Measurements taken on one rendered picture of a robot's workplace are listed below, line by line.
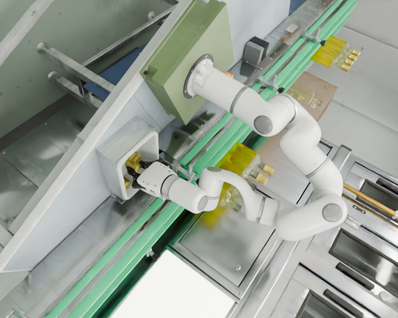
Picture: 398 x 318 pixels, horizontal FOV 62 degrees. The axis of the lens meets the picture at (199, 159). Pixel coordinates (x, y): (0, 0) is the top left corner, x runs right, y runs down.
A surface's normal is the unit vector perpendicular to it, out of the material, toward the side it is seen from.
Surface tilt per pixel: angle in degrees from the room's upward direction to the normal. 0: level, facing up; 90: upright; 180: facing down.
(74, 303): 90
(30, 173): 90
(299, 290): 90
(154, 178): 106
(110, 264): 90
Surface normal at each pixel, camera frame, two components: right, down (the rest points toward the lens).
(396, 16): -0.59, 0.63
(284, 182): 0.07, -0.59
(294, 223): -0.30, 0.01
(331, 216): -0.18, 0.22
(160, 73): -0.18, -0.26
